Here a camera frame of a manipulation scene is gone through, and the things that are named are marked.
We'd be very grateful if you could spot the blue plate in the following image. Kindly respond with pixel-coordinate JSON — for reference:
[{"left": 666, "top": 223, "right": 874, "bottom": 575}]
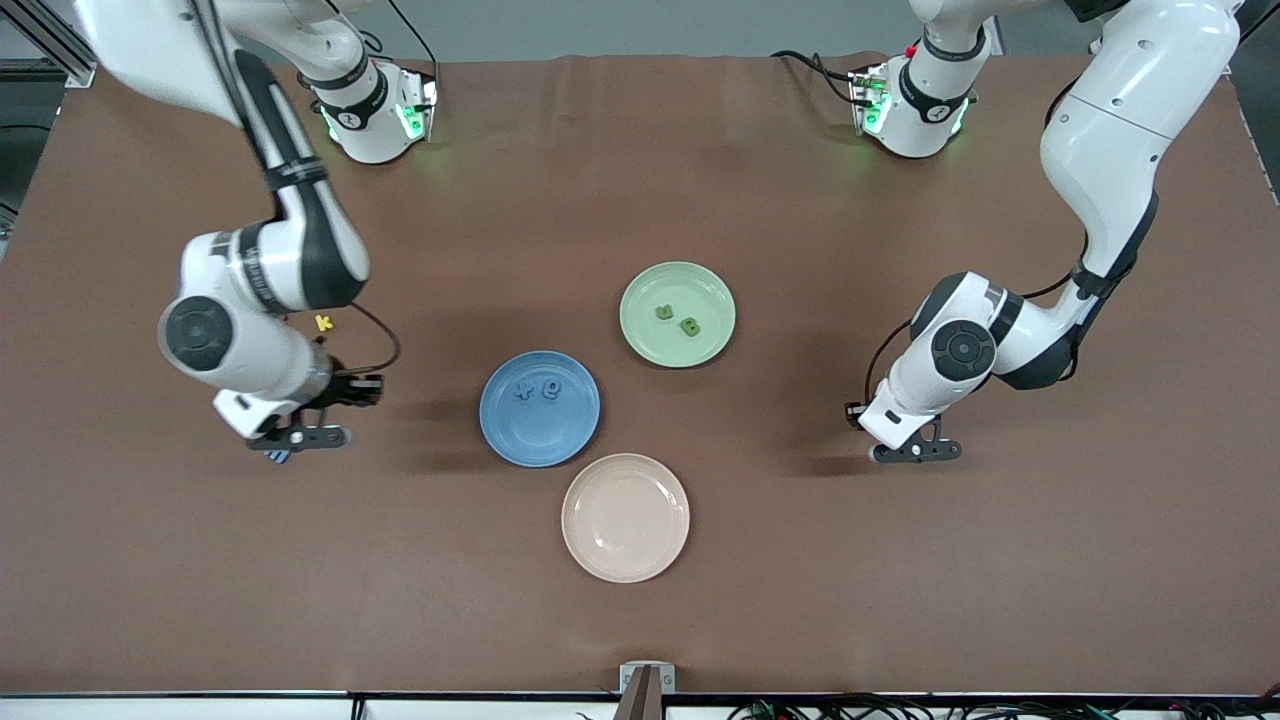
[{"left": 479, "top": 350, "right": 602, "bottom": 469}]

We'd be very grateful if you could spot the green plate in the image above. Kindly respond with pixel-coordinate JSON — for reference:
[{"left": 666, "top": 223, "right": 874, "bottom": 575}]
[{"left": 619, "top": 261, "right": 737, "bottom": 369}]

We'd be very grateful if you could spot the brown table cover mat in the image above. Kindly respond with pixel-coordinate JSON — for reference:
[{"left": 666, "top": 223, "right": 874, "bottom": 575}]
[{"left": 0, "top": 52, "right": 1280, "bottom": 698}]

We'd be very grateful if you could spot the beige pink plate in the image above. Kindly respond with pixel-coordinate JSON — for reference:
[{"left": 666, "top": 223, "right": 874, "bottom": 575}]
[{"left": 561, "top": 453, "right": 691, "bottom": 584}]

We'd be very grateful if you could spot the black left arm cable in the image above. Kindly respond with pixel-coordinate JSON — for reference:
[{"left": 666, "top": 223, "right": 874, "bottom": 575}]
[{"left": 864, "top": 80, "right": 1091, "bottom": 406}]

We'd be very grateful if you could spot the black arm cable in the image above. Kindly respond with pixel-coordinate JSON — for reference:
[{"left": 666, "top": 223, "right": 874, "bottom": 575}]
[
  {"left": 864, "top": 80, "right": 1091, "bottom": 406},
  {"left": 195, "top": 0, "right": 401, "bottom": 376}
]

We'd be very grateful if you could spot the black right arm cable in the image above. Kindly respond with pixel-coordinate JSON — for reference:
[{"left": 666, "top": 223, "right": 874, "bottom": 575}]
[{"left": 195, "top": 0, "right": 401, "bottom": 376}]

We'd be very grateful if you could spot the white table front rail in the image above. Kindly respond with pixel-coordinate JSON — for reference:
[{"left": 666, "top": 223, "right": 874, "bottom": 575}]
[{"left": 0, "top": 695, "right": 1280, "bottom": 720}]

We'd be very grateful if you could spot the thin black base cable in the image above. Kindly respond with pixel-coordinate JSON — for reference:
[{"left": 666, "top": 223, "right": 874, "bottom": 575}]
[{"left": 386, "top": 0, "right": 441, "bottom": 66}]

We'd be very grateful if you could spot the grey aluminium frame post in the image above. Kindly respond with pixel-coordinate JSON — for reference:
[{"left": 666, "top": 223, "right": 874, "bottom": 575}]
[{"left": 15, "top": 0, "right": 96, "bottom": 89}]

